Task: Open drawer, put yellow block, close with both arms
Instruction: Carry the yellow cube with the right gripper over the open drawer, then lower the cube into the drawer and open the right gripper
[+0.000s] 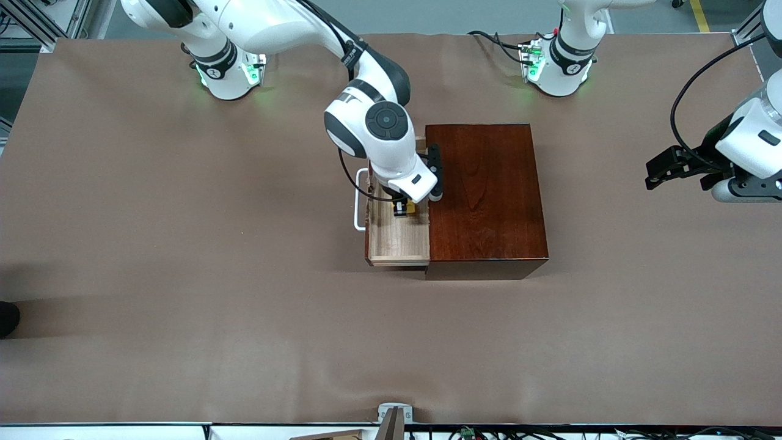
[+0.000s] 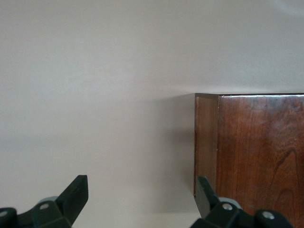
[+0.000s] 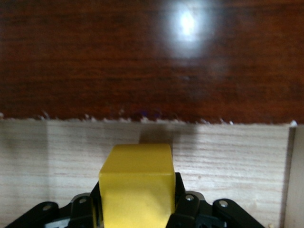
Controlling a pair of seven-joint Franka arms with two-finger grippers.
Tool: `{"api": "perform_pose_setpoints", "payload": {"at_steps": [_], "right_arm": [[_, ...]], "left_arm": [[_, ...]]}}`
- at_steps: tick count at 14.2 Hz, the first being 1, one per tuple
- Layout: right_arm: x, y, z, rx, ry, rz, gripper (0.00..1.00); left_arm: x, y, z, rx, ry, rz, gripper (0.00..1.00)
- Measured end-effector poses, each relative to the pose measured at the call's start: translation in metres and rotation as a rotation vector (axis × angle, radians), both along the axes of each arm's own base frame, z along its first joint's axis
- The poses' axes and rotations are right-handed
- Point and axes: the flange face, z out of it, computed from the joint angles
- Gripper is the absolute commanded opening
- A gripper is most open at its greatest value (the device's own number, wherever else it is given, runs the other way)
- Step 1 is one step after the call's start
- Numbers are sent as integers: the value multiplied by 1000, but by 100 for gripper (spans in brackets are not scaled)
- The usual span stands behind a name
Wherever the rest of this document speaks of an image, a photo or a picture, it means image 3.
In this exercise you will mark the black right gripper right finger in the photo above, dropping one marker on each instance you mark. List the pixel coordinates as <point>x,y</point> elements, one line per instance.
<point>190,211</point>

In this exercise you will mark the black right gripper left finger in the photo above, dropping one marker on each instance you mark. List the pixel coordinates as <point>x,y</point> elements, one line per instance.
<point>80,213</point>

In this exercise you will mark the light wood drawer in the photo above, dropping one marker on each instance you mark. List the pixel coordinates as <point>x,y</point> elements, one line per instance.
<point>225,166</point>

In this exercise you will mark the yellow cube block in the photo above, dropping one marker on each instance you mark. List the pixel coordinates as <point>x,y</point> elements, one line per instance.
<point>135,185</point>

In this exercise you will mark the dark brown wooden drawer box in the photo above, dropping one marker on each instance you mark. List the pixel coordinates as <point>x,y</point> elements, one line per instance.
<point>95,59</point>

